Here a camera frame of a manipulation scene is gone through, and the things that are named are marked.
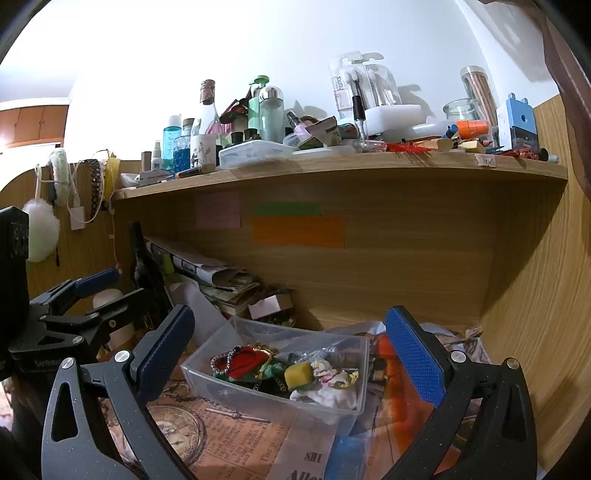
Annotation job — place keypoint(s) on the wooden shelf board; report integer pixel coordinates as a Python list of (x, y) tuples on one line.
[(369, 164)]

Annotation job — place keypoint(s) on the pile of cosmetics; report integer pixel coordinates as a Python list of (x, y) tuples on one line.
[(318, 131)]

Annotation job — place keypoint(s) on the blue mouthwash bottle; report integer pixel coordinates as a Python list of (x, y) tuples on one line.
[(171, 147)]

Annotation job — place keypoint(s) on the green sticky note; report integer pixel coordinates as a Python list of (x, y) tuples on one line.
[(286, 209)]

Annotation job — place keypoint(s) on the red small sticks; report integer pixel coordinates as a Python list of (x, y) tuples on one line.
[(526, 153)]

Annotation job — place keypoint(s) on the white foam block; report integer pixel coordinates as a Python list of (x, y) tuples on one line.
[(406, 117)]

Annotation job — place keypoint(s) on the white cloth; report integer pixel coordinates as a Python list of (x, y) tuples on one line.
[(323, 396)]

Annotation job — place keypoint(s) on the red black bow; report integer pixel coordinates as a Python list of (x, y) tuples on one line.
[(235, 113)]

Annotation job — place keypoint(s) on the dark beaded headband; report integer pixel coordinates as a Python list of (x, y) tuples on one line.
[(95, 184)]

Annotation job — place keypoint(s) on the white charger plug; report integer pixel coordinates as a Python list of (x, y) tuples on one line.
[(77, 217)]

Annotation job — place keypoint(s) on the stack of newspapers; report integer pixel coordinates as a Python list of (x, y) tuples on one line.
[(221, 281)]

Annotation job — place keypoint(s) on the orange capped bottle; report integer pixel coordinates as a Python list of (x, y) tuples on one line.
[(473, 128)]

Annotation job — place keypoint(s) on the blue box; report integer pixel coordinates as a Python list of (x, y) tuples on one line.
[(517, 120)]

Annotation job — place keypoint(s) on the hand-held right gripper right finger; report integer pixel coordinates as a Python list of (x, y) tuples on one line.
[(415, 357)]

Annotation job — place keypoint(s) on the glass bottle with foil top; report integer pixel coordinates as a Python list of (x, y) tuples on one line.
[(207, 108)]

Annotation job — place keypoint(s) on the wooden cabinet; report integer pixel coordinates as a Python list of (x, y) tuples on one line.
[(32, 124)]

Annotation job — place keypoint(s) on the white pompom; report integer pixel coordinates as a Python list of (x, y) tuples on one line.
[(41, 230)]

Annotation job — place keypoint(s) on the red coin purse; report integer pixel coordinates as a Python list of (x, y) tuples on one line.
[(242, 362)]

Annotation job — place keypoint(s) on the yellow sponge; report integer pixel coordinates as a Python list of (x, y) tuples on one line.
[(299, 376)]

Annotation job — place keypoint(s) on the clear bottle silver cap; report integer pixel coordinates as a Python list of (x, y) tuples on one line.
[(271, 115)]

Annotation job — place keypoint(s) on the green pump bottle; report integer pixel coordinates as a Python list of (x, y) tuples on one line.
[(256, 110)]

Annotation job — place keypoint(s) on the brown curtain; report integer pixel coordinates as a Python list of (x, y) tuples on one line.
[(570, 92)]

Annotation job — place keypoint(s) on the floral scrunchie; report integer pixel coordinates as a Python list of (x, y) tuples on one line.
[(332, 376)]

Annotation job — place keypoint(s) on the small cardboard box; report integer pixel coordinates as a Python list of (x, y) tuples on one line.
[(270, 304)]

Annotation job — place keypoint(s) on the red feather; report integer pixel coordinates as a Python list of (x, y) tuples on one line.
[(406, 147)]

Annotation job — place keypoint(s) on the beaded band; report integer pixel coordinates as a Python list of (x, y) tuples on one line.
[(218, 364)]

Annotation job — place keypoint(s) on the toothbrush pack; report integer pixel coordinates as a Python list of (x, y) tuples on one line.
[(369, 83)]

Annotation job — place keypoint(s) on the clear lidded box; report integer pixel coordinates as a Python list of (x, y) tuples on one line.
[(256, 154)]

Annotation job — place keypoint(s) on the white printed mug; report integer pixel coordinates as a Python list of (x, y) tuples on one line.
[(204, 150)]

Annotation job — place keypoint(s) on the orange sticky note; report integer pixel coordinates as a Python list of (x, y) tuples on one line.
[(298, 230)]

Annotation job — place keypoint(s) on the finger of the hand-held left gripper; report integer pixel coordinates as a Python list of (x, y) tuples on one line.
[(115, 311), (94, 280)]

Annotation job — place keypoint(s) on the black marker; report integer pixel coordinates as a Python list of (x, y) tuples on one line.
[(194, 172)]

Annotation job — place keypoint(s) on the dark wine bottle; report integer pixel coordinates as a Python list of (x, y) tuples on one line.
[(141, 263)]

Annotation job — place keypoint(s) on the orange printed plastic bag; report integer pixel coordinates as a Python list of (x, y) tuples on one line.
[(392, 392)]

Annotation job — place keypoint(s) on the white fluffy headband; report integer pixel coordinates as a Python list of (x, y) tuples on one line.
[(59, 168)]

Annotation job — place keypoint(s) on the blue beaded jar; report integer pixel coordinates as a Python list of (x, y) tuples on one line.
[(184, 154)]

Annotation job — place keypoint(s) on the pink sticky note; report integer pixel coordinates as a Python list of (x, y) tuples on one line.
[(218, 210)]

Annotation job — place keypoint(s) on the small white spray bottle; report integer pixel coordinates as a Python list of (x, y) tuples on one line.
[(157, 159)]

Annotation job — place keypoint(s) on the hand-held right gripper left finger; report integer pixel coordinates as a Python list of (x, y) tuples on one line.
[(168, 344)]

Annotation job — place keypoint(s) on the yellow hanging item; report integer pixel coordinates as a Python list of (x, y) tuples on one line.
[(112, 177)]

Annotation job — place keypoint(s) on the tall clear canister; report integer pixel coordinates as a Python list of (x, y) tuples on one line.
[(479, 97)]

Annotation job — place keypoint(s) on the white tube box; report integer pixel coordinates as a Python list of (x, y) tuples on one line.
[(154, 176)]

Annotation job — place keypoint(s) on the clear plastic container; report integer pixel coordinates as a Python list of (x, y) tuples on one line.
[(207, 376)]

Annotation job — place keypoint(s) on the glass jar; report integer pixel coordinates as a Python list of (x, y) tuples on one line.
[(461, 110)]

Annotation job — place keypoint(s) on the cardboard roll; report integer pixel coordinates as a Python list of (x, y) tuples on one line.
[(146, 161)]

